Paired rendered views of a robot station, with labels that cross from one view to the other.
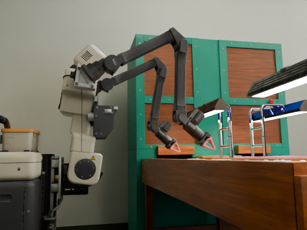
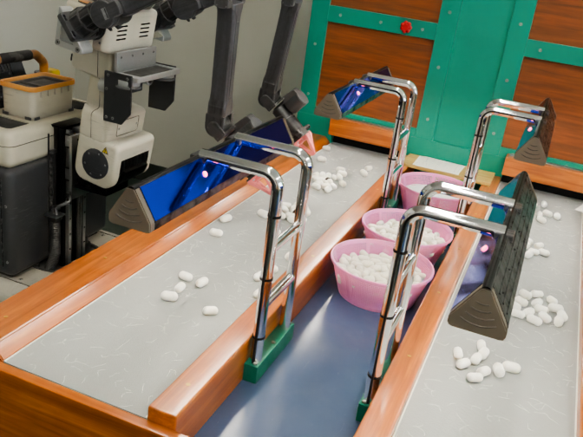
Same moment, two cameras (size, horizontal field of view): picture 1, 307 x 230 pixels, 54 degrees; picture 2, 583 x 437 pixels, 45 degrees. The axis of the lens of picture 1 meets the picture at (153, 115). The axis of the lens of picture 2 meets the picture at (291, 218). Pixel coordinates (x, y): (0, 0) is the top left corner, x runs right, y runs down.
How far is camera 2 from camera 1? 154 cm
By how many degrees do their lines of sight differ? 43
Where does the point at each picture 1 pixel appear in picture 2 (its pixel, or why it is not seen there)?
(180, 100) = (216, 97)
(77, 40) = not seen: outside the picture
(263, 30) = not seen: outside the picture
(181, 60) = (222, 20)
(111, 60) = (100, 11)
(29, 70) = not seen: outside the picture
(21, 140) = (22, 101)
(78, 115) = (94, 76)
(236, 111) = (540, 75)
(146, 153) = (315, 123)
